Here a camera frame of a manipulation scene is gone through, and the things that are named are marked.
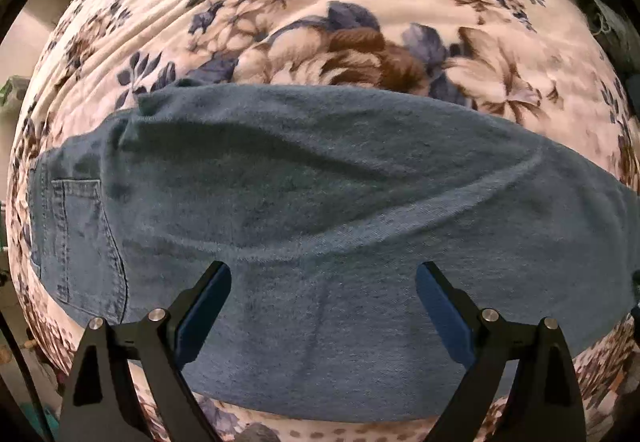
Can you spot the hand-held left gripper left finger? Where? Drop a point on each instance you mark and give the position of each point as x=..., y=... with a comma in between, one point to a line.
x=200, y=317

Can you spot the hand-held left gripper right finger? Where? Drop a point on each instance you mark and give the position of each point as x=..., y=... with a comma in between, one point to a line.
x=447, y=317

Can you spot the blue denim pants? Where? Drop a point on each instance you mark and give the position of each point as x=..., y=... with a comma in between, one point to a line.
x=320, y=202

